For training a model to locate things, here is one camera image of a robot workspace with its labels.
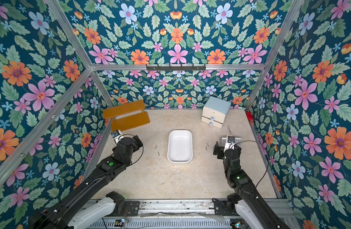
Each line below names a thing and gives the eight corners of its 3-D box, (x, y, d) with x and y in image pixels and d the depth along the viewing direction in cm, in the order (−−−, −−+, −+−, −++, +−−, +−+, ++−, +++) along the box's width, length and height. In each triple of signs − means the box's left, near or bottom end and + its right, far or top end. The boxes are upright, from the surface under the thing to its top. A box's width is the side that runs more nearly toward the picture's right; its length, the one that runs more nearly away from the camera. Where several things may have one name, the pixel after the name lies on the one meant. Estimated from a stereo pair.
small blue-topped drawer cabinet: (196, 119, 115) (197, 106, 103) (205, 106, 125) (207, 93, 113) (220, 129, 108) (224, 116, 97) (227, 115, 118) (232, 101, 106)
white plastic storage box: (166, 165, 91) (165, 161, 86) (169, 134, 106) (168, 130, 101) (193, 165, 91) (193, 161, 86) (192, 134, 106) (192, 129, 101)
